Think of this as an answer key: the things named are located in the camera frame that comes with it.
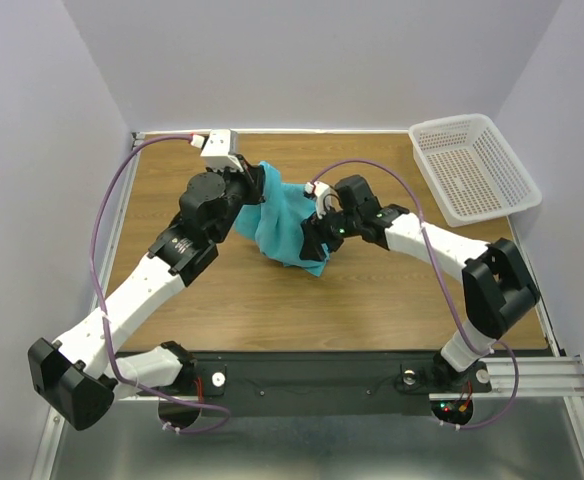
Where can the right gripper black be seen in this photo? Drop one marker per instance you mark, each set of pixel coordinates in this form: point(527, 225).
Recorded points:
point(313, 240)

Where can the turquoise t shirt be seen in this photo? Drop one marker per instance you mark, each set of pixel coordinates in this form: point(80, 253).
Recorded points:
point(275, 225)

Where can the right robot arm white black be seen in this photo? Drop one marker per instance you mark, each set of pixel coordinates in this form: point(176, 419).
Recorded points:
point(498, 287)

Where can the aluminium frame rail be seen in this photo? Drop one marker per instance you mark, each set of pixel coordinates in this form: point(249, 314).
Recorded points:
point(110, 219)
point(541, 308)
point(537, 375)

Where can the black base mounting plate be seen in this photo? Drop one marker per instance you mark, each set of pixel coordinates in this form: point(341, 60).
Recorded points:
point(326, 383)

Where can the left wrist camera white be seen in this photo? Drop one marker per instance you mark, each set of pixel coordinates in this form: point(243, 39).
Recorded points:
point(220, 151)

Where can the right aluminium frame rail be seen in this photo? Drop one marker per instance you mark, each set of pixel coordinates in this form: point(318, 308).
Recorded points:
point(541, 308)

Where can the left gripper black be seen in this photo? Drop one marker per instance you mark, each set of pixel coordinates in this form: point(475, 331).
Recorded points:
point(256, 181)

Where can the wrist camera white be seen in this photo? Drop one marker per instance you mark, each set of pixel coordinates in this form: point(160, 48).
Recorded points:
point(220, 151)
point(324, 195)

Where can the front aluminium frame rail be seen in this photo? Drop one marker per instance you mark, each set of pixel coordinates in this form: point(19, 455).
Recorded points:
point(537, 375)

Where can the white plastic basket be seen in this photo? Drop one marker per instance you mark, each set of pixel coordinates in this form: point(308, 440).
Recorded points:
point(471, 170)

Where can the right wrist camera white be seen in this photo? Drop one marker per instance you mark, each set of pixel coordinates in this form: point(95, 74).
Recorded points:
point(324, 195)

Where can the left aluminium frame rail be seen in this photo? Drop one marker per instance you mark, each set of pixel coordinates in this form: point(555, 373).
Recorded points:
point(110, 219)

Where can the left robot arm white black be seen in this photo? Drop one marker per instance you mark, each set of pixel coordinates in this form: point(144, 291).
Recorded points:
point(178, 256)

